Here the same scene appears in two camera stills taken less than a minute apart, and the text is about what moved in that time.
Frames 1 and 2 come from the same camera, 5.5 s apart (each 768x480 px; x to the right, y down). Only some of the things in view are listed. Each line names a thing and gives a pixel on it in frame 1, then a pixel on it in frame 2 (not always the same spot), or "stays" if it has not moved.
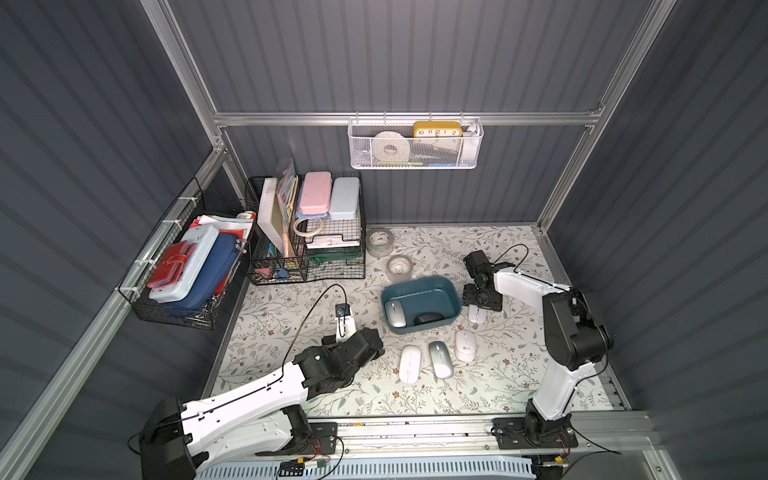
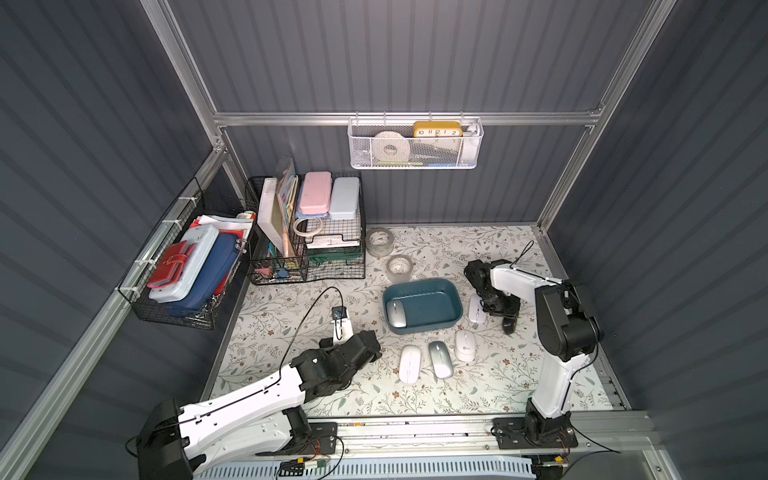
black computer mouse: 427,317 to 508,325
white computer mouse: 410,364 stays
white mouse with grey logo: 478,314 stays
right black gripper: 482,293 to 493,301
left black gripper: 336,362 stays
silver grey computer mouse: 442,361 stays
